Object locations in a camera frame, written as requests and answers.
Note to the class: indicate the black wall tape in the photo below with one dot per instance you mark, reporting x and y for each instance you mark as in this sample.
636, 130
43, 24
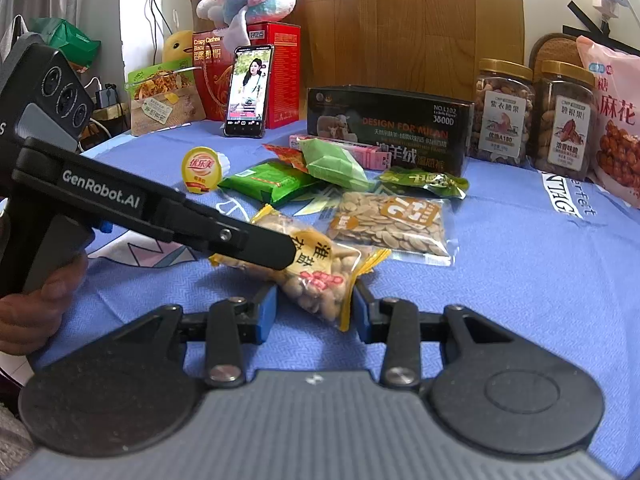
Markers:
600, 35

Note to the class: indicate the pink fried snack bag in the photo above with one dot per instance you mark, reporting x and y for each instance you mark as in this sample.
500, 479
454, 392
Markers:
617, 125

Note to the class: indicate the dark green flat packet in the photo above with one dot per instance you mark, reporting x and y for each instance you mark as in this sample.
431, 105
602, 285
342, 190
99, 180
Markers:
265, 182

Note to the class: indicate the yellow lid pudding cup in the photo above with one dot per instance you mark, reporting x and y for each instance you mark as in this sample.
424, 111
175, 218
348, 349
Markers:
200, 170

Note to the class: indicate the pink flat pack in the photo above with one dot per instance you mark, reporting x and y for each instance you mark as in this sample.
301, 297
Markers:
377, 156

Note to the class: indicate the person's left hand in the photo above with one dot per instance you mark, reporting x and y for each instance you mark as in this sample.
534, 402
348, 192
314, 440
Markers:
35, 315

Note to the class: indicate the wooden headboard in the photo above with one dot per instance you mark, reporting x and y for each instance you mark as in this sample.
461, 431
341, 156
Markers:
400, 25

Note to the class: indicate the black charger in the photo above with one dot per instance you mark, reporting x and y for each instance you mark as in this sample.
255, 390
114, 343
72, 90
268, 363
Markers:
105, 97

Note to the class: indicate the red gold patterned box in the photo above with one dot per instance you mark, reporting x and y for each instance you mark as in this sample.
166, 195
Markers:
212, 85

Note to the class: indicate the green plastic bag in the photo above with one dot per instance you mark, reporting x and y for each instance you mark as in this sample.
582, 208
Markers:
67, 40

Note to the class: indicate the blue printed tablecloth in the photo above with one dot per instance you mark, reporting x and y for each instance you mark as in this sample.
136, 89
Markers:
500, 285

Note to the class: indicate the tall red box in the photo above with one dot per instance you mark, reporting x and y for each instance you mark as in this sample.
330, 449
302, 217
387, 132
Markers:
286, 75

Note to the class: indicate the clear seed packet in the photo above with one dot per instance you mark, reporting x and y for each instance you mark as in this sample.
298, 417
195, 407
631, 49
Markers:
380, 230

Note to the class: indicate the brown snack box with tag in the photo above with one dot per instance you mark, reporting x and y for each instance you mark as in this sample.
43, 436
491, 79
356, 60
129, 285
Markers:
165, 100

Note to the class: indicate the yellow plush toy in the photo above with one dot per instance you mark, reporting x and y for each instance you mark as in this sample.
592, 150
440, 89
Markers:
177, 47

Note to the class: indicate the green yellow snack packet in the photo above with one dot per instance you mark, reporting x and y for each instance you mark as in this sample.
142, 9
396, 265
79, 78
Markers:
425, 182

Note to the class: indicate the gold lid nut jar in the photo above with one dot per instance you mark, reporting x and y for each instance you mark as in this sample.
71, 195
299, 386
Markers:
500, 115
565, 120

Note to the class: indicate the yellow peanut packet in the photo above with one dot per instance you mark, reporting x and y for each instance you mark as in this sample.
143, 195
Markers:
320, 285

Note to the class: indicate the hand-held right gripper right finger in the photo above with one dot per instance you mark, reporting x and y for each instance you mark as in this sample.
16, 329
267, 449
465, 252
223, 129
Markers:
361, 317

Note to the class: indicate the light green pillow packet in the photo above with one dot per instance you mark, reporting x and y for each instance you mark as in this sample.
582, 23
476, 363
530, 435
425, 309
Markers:
335, 165

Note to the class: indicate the small red packet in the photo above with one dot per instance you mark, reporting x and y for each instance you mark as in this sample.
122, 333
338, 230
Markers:
282, 154

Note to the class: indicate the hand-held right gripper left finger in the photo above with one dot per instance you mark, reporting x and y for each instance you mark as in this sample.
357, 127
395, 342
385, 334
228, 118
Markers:
267, 315

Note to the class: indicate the black smartphone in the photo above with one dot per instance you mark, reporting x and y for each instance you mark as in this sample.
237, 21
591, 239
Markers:
248, 90

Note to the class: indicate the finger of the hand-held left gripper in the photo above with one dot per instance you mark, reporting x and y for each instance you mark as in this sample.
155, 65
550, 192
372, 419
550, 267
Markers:
250, 242

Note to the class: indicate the black printed box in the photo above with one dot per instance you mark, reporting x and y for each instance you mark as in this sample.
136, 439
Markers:
400, 110

